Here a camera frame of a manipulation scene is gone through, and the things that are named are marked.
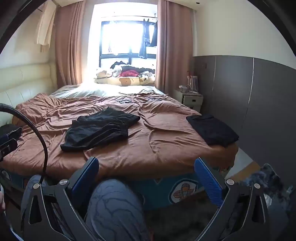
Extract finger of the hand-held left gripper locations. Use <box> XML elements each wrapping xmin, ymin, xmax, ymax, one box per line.
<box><xmin>0</xmin><ymin>138</ymin><xmax>18</xmax><ymax>163</ymax></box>
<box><xmin>0</xmin><ymin>126</ymin><xmax>23</xmax><ymax>142</ymax></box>

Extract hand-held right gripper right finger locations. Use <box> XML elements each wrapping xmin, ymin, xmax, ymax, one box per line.
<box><xmin>194</xmin><ymin>158</ymin><xmax>271</xmax><ymax>241</ymax></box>

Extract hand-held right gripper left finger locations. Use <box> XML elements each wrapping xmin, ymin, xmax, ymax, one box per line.
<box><xmin>20</xmin><ymin>157</ymin><xmax>100</xmax><ymax>241</ymax></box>

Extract black pants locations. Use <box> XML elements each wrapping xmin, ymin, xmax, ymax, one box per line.
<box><xmin>60</xmin><ymin>107</ymin><xmax>141</xmax><ymax>152</ymax></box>

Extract blue cartoon print bedsheet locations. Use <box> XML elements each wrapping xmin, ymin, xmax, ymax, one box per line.
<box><xmin>0</xmin><ymin>167</ymin><xmax>238</xmax><ymax>204</ymax></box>

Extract person's knee in grey trousers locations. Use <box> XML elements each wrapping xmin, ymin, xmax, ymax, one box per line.
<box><xmin>84</xmin><ymin>179</ymin><xmax>151</xmax><ymax>241</ymax></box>

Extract folded black garment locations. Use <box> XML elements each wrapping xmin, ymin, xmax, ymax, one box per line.
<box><xmin>186</xmin><ymin>114</ymin><xmax>240</xmax><ymax>147</ymax></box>

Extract cream padded headboard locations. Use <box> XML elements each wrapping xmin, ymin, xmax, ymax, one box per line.
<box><xmin>0</xmin><ymin>62</ymin><xmax>57</xmax><ymax>127</ymax></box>

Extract brown blanket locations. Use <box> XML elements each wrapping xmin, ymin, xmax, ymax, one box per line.
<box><xmin>0</xmin><ymin>93</ymin><xmax>238</xmax><ymax>181</ymax></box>

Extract grey shaggy rug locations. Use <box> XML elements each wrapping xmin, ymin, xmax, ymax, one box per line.
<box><xmin>146</xmin><ymin>163</ymin><xmax>296</xmax><ymax>241</ymax></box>

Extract white nightstand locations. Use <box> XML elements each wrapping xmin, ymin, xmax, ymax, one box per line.
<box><xmin>174</xmin><ymin>89</ymin><xmax>204</xmax><ymax>114</ymax></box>

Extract striped paper bag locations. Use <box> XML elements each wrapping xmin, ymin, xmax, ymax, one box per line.
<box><xmin>187</xmin><ymin>75</ymin><xmax>199</xmax><ymax>92</ymax></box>

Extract pink curtain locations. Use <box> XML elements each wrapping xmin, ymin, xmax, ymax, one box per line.
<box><xmin>154</xmin><ymin>0</ymin><xmax>193</xmax><ymax>94</ymax></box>
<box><xmin>55</xmin><ymin>0</ymin><xmax>86</xmax><ymax>88</ymax></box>

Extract white hanging cloth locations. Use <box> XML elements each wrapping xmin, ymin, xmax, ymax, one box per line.
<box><xmin>35</xmin><ymin>1</ymin><xmax>57</xmax><ymax>52</ymax></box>

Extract black and white clothes pile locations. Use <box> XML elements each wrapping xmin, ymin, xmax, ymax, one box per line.
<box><xmin>110</xmin><ymin>61</ymin><xmax>155</xmax><ymax>73</ymax></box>

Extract hanging dark clothes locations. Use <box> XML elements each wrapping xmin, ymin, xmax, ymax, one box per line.
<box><xmin>138</xmin><ymin>18</ymin><xmax>158</xmax><ymax>59</ymax></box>

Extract black braided cable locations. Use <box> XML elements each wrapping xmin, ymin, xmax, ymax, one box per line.
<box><xmin>0</xmin><ymin>103</ymin><xmax>48</xmax><ymax>184</ymax></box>

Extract black window frame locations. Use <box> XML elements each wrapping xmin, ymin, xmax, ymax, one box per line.
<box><xmin>99</xmin><ymin>20</ymin><xmax>158</xmax><ymax>67</ymax></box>

